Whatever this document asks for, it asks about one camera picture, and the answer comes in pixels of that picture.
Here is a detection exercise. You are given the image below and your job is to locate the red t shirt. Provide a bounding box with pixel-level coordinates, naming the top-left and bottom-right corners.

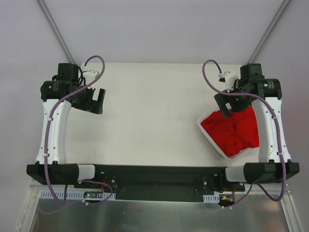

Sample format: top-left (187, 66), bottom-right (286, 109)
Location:
top-left (201, 107), bottom-right (259, 157)

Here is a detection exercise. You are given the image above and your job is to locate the white plastic basket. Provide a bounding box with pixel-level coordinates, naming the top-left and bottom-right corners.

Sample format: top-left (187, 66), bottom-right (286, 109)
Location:
top-left (197, 116), bottom-right (259, 161)

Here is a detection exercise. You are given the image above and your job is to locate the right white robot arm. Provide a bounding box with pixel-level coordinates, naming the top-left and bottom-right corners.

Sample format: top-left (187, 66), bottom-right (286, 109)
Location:
top-left (214, 64), bottom-right (300, 191)

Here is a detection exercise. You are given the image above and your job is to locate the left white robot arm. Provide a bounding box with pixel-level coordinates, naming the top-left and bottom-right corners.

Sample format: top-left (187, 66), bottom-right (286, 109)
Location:
top-left (26, 63), bottom-right (106, 188)

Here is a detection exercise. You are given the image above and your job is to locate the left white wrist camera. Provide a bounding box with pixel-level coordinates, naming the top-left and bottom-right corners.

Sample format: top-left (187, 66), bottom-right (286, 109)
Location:
top-left (81, 65), bottom-right (100, 84)

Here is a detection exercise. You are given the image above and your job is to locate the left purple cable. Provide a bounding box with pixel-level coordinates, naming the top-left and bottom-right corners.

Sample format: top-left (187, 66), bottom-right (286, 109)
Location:
top-left (38, 55), bottom-right (114, 215)

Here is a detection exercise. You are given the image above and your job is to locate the purple cable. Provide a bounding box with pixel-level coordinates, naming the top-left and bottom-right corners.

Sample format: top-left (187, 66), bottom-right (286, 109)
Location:
top-left (38, 55), bottom-right (114, 215)
top-left (202, 59), bottom-right (287, 212)

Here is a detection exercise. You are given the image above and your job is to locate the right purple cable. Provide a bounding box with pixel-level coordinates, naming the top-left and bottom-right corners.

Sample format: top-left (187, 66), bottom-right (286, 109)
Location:
top-left (202, 59), bottom-right (287, 212)

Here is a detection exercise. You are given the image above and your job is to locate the left aluminium frame post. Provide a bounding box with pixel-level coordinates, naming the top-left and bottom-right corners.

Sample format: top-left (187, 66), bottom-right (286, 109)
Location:
top-left (36, 0), bottom-right (75, 64)

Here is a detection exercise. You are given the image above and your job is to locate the aluminium frame post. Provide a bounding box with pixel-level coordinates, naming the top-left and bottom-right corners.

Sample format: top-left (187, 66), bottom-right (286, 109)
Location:
top-left (247, 0), bottom-right (292, 63)
top-left (36, 0), bottom-right (75, 64)

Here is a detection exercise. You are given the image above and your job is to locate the right white cable duct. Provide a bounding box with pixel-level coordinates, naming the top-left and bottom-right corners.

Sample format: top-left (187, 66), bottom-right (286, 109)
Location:
top-left (203, 194), bottom-right (220, 203)

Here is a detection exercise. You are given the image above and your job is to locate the white cable duct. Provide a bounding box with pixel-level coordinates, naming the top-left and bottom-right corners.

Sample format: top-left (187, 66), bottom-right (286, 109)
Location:
top-left (40, 190), bottom-right (116, 201)
top-left (203, 194), bottom-right (220, 203)

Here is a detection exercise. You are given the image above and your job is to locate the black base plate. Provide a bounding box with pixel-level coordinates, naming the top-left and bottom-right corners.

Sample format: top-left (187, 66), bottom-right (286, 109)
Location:
top-left (74, 165), bottom-right (245, 202)

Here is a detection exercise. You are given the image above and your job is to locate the left white cable duct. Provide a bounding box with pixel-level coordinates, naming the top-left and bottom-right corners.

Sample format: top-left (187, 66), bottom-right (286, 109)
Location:
top-left (40, 190), bottom-right (116, 201)

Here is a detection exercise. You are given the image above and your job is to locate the right aluminium frame post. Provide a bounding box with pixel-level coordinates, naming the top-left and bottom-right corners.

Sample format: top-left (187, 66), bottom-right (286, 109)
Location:
top-left (247, 0), bottom-right (292, 63)

